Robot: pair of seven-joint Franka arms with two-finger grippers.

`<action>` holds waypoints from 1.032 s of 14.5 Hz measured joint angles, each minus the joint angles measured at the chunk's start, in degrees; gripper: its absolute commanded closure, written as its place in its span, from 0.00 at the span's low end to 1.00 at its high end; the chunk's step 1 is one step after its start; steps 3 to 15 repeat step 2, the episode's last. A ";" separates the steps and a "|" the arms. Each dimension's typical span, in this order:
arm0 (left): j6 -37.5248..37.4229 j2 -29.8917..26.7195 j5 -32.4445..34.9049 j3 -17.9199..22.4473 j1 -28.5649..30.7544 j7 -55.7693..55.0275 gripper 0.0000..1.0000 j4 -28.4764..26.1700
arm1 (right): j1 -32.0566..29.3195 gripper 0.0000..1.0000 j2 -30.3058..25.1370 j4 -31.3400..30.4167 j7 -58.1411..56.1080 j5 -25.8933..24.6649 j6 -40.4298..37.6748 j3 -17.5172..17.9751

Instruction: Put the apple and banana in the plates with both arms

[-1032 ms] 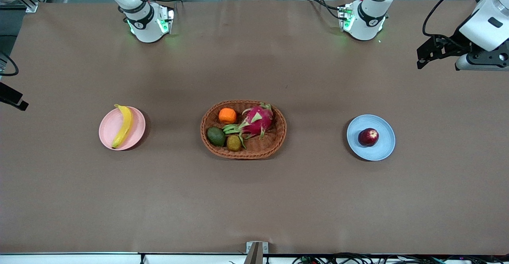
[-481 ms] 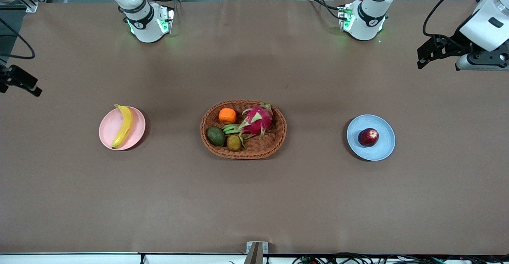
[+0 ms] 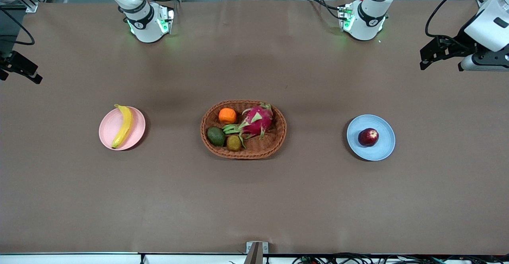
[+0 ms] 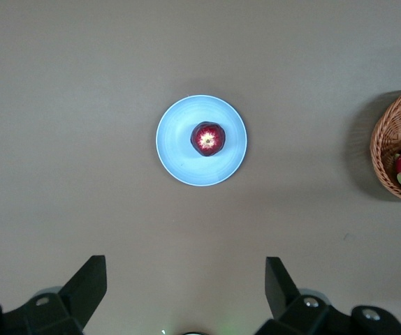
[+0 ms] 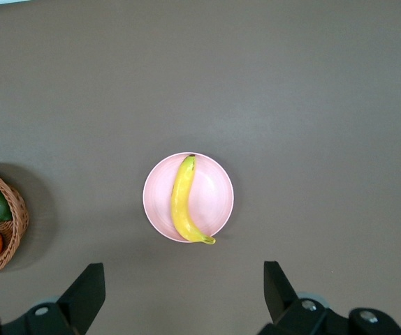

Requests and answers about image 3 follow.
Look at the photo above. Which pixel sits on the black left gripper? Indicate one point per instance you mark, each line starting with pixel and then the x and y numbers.
pixel 461 43

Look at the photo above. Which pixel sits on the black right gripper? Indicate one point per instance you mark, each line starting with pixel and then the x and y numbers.
pixel 12 62

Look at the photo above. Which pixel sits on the red apple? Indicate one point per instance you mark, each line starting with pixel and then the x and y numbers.
pixel 368 137

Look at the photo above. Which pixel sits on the yellow banana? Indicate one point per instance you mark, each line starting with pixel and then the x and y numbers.
pixel 125 123

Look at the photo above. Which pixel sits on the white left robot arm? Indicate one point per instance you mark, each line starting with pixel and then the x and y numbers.
pixel 368 21

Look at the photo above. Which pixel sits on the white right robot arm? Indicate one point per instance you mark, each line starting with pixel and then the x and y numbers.
pixel 145 25

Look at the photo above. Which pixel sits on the blue round plate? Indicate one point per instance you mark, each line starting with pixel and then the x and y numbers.
pixel 383 146

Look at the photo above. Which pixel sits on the pink round plate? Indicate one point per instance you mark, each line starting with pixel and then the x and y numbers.
pixel 137 134

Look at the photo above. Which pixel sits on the brown wicker basket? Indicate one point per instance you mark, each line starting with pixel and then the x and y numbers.
pixel 276 131

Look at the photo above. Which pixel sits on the pink dragon fruit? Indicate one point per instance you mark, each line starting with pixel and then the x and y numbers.
pixel 256 121

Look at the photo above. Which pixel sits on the green avocado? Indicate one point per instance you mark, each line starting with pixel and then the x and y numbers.
pixel 216 136

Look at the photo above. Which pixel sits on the orange fruit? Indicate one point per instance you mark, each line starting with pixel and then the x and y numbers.
pixel 227 115

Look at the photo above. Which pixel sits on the brown kiwi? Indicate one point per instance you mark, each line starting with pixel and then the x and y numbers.
pixel 234 143

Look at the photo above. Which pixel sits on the grey metal bracket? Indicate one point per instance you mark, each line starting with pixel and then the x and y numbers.
pixel 256 252

